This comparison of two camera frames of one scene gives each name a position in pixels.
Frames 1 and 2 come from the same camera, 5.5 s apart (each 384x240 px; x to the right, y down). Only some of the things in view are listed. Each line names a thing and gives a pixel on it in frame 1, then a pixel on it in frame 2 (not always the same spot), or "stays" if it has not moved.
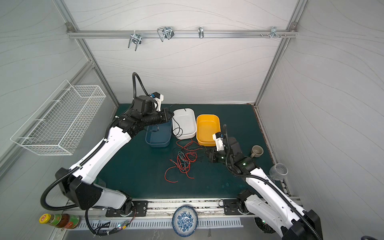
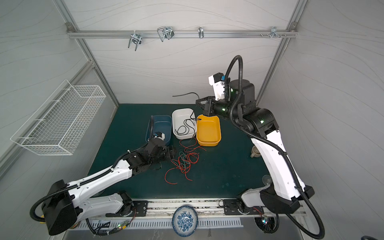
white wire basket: x=59 y=124 stays
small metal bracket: x=201 y=32 stays
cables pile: x=184 y=158 stays
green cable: x=182 y=156 stays
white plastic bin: x=184 y=123 stays
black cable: x=182 y=155 to x=190 y=116
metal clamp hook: x=135 y=38 stays
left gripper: x=163 y=113 to x=169 y=152
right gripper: x=214 y=155 to x=208 y=106
